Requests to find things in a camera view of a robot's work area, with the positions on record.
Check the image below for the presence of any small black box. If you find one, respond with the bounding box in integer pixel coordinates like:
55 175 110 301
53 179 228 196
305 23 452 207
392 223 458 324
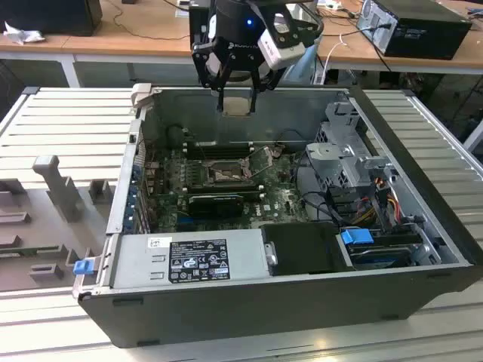
188 2 213 51

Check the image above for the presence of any crumpled white paper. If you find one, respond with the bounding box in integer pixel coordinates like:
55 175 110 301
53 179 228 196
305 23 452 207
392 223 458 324
2 20 47 47

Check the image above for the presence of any grey metal drive cage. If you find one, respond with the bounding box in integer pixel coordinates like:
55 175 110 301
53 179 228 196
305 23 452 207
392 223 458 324
304 100 401 189

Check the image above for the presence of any metal socket cover frame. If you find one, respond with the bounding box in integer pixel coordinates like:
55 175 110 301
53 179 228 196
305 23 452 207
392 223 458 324
241 146 275 179

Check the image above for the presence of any CPU socket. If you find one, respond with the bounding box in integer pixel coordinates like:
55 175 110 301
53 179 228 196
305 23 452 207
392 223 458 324
203 159 247 186

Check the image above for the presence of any black desktop PC tower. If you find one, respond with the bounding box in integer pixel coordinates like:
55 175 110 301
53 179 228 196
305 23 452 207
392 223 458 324
356 0 474 61

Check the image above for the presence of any green motherboard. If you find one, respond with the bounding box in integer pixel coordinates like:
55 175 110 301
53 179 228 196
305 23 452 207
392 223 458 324
145 145 314 233

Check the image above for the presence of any white cable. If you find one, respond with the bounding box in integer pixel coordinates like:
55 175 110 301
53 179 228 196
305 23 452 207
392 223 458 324
312 32 350 86

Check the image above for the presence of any black graphics card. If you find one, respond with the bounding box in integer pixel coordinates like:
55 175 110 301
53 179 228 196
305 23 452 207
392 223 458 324
187 193 245 219

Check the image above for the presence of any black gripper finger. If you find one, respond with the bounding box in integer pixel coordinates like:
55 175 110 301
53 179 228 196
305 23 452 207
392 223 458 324
247 48 285 114
191 37 232 113

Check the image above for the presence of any grey power supply unit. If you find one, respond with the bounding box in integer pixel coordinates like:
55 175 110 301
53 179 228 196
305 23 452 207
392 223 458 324
111 228 271 290

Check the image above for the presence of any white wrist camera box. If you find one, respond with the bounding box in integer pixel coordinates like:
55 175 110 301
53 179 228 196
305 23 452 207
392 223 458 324
258 13 307 71

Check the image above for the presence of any large black box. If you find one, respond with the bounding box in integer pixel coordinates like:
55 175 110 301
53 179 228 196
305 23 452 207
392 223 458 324
0 0 103 38

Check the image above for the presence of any black RAM slot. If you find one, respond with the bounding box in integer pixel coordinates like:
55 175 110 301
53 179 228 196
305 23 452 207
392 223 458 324
183 186 266 200
183 179 258 190
183 140 254 150
183 147 254 160

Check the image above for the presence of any black round cylinder part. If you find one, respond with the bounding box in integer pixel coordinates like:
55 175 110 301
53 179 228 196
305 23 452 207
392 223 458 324
167 124 184 146

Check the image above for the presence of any black PC case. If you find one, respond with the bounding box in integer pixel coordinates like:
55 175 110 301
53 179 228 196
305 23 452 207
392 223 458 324
71 82 482 350

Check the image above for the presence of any grey case latch handle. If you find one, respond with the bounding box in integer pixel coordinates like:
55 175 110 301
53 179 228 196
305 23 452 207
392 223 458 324
130 82 154 114

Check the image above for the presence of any grey parts rack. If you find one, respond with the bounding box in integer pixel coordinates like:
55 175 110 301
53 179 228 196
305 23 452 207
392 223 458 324
0 154 118 292

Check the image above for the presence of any silver square CPU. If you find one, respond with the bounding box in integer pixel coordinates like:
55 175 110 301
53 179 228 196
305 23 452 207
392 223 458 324
222 97 252 116

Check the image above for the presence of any black hard disk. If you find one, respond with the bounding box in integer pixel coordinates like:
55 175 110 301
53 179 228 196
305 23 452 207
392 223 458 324
349 244 412 271

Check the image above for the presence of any blue disk carrier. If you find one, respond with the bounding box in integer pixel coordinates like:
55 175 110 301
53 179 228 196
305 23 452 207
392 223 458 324
339 227 414 271

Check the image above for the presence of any wooden desk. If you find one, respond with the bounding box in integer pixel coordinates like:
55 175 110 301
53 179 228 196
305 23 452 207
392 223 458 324
0 0 483 90

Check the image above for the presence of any black cable bundle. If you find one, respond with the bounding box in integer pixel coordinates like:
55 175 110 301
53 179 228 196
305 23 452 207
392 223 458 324
294 150 363 227

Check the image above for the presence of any green RAM stick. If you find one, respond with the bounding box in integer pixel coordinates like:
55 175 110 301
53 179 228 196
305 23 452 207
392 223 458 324
0 247 60 259

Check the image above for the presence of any yellow red wire bundle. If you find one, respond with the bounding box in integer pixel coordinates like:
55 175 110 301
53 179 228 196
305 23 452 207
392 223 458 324
352 180 401 227

